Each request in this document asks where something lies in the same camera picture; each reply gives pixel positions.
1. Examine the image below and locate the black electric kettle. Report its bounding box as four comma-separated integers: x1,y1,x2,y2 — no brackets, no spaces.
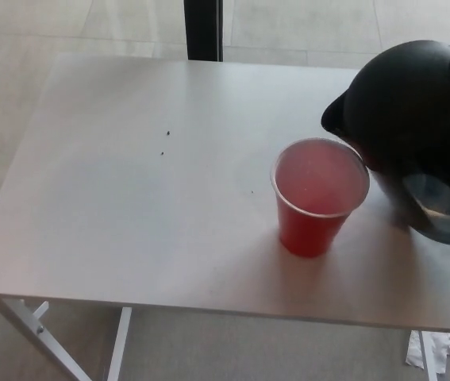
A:
321,39,450,247

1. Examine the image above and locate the red plastic cup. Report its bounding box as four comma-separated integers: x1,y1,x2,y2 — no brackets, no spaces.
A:
270,137,371,258

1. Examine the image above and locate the crumpled white paper piece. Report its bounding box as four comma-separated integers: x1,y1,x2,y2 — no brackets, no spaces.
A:
426,331,450,377

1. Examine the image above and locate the black window post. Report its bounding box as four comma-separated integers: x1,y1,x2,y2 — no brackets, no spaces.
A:
183,0,225,63

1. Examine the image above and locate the white metal desk frame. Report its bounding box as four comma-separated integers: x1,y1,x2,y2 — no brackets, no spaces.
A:
0,298,440,381

